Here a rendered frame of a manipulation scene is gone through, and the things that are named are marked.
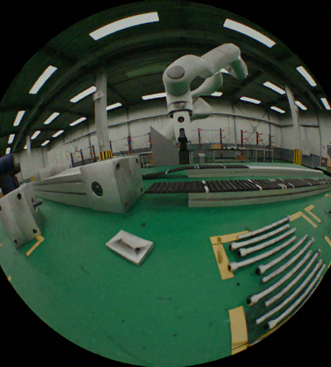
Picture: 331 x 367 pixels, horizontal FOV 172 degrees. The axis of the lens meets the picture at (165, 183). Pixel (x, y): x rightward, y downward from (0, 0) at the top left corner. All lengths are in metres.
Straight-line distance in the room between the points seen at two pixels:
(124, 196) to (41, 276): 0.19
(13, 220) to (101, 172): 0.21
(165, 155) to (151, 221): 0.53
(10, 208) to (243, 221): 0.39
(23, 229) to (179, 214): 0.30
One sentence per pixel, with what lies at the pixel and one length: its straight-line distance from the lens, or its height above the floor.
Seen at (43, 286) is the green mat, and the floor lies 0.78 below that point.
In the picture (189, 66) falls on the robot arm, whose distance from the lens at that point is 0.34.
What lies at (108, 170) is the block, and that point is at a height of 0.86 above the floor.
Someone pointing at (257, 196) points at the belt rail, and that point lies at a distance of 0.23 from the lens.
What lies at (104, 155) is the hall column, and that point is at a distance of 3.59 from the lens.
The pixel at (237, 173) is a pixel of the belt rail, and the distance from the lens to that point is 0.41.
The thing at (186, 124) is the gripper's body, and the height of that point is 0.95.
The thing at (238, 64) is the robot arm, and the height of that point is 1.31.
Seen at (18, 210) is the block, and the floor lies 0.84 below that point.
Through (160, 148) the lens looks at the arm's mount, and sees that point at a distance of 0.65.
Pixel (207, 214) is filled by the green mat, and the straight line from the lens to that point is 0.17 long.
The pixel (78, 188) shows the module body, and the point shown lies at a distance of 0.27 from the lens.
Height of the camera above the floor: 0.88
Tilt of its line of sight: 18 degrees down
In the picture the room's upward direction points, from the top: 6 degrees counter-clockwise
